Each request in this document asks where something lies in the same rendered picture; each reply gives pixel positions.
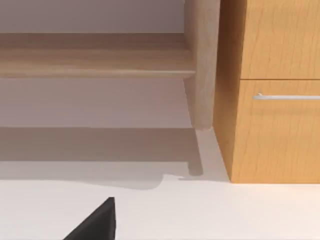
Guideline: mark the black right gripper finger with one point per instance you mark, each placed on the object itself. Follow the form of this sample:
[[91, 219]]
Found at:
[[102, 222]]

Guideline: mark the orange wooden cupboard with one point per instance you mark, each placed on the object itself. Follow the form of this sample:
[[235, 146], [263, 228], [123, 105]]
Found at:
[[225, 112]]

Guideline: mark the orange wooden drawer front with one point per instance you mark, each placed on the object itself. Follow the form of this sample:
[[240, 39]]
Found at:
[[280, 140], [282, 37]]

